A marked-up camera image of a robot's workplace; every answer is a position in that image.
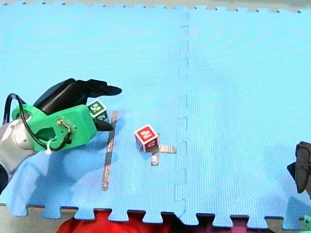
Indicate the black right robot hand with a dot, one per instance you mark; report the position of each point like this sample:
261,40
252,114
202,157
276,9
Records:
303,165

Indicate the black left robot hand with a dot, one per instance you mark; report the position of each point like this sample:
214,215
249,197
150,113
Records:
65,93

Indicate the green cube white marks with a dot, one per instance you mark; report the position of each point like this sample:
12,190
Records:
97,109

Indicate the red cube white marks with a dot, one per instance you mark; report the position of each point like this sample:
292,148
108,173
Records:
145,136

